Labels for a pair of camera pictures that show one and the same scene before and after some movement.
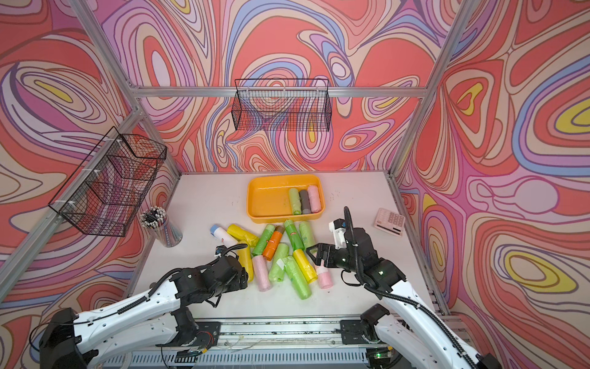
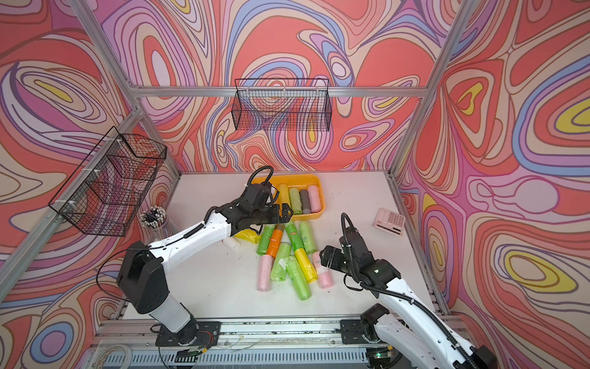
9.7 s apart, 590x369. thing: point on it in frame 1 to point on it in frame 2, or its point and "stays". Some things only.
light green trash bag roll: x=296 y=201 stays
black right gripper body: x=346 y=261 stays
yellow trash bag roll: x=244 y=257 to x=283 y=194
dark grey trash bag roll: x=304 y=197 stays
